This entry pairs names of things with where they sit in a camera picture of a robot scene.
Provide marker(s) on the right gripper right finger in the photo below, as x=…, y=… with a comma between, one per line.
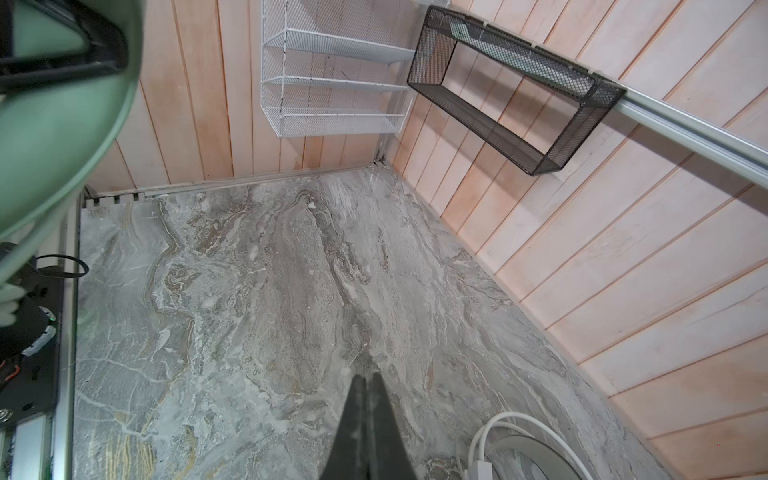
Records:
x=387, y=456

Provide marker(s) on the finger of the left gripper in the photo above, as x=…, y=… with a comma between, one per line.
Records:
x=44, y=43

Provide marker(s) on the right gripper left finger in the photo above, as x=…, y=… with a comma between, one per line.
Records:
x=348, y=458

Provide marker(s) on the white headphones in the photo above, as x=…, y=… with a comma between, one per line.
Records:
x=500, y=433

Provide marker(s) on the green headphones with cable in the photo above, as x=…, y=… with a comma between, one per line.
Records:
x=52, y=138

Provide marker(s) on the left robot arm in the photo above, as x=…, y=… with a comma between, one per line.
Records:
x=69, y=75

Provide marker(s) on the white wire mesh shelf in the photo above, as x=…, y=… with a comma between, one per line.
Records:
x=332, y=68

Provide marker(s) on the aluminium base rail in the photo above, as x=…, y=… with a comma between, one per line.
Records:
x=38, y=359

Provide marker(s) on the black wire mesh basket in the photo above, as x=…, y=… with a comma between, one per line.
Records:
x=532, y=106

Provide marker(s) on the aluminium frame bar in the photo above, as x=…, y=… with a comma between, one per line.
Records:
x=716, y=144

